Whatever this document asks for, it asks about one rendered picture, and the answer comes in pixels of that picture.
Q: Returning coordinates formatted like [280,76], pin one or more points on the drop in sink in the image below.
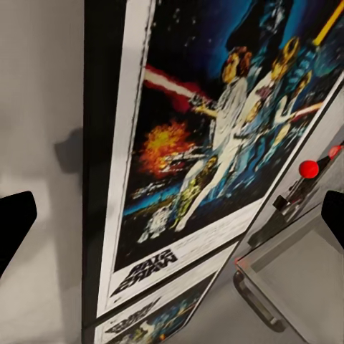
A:
[300,270]

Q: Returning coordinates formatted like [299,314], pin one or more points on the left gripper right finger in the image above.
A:
[333,213]

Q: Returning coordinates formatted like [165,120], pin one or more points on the poster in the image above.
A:
[193,112]

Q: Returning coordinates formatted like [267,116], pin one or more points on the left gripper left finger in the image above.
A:
[17,215]

